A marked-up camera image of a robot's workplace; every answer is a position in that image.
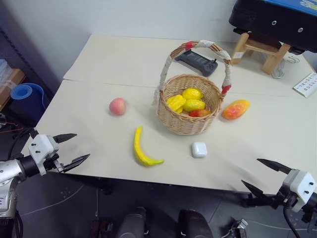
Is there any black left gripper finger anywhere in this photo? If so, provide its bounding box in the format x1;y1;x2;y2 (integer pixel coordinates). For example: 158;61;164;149
53;133;78;144
62;153;91;174

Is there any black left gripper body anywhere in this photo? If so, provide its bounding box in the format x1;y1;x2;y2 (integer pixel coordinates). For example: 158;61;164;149
42;135;66;174

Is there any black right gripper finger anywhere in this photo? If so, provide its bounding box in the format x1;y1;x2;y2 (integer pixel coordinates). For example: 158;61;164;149
256;158;293;175
241;179;268;199

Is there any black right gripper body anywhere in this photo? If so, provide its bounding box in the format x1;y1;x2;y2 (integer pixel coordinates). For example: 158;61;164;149
241;171;299;210

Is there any red orange fruit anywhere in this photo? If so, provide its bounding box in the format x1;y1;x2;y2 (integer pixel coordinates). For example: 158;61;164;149
189;109;212;118

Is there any rolled blue foam mat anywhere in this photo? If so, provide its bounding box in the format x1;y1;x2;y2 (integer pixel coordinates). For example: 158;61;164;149
10;82;47;118

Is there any pink peach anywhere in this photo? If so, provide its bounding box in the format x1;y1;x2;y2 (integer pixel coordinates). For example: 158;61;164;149
108;97;128;116

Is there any yellow banana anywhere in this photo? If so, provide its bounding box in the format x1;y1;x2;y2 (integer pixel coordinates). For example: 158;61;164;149
133;125;165;168

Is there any white earbud case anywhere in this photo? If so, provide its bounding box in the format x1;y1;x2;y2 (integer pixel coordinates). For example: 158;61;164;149
190;141;209;159

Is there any orange yellow mango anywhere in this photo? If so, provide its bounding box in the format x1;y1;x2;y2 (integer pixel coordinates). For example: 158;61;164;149
221;99;251;120

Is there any dark rounded shape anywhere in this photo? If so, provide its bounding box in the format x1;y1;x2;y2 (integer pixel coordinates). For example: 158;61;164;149
115;206;147;238
177;209;215;238

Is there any brown cardboard box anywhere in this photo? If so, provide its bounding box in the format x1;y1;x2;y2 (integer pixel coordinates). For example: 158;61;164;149
0;67;27;113

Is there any white printed card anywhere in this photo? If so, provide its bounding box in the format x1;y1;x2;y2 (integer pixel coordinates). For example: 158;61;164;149
292;72;317;98

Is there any clear plastic storage box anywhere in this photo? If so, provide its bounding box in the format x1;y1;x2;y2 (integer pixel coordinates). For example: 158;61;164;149
0;58;13;78

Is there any oval yellow lemon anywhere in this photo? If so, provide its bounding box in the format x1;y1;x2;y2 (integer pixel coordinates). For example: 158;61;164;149
183;98;207;113

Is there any round yellow lemon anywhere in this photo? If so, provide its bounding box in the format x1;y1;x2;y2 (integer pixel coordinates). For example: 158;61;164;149
182;88;204;101

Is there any wooden stool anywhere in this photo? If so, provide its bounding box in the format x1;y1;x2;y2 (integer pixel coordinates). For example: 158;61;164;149
231;32;291;75

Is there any ridged yellow starfruit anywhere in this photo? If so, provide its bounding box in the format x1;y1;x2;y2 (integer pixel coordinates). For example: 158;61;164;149
166;95;187;114

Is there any black handheld controller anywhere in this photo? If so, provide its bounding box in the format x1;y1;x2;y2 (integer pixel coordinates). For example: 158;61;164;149
175;48;219;77

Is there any black case with blue top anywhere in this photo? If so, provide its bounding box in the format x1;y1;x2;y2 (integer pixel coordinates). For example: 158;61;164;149
228;0;317;55

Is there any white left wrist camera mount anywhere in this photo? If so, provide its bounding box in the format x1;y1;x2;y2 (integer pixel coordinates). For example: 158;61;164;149
27;134;60;176

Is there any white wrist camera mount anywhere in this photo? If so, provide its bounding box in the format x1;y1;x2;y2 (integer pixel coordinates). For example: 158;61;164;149
27;134;60;176
282;169;317;213

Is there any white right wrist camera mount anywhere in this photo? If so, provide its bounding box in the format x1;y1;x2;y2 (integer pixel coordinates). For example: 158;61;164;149
282;169;317;213

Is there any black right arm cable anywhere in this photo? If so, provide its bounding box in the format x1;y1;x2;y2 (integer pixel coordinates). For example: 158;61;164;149
283;206;307;238

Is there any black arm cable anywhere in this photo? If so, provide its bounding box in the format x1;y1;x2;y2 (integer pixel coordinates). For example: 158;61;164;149
9;127;38;162
283;206;307;238

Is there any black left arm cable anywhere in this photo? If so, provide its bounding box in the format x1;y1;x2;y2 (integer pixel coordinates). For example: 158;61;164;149
9;127;38;162

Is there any dark metal rack post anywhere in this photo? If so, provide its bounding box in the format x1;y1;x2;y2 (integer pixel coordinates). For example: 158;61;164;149
0;24;54;100

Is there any wicker basket with handle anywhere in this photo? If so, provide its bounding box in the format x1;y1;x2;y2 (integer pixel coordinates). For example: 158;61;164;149
152;39;234;136

